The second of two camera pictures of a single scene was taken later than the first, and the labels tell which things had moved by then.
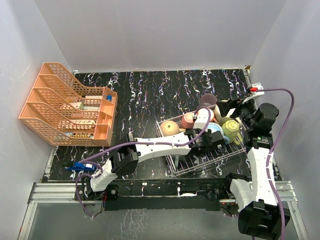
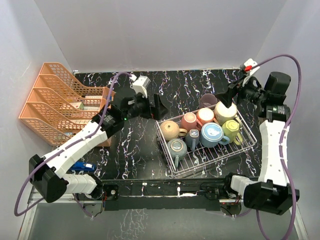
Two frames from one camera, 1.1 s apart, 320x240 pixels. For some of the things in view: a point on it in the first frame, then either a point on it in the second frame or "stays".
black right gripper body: x=245 y=110 to x=244 y=88
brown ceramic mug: x=169 y=127 stays
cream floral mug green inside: x=219 y=114 stays
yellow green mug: x=230 y=129 stays
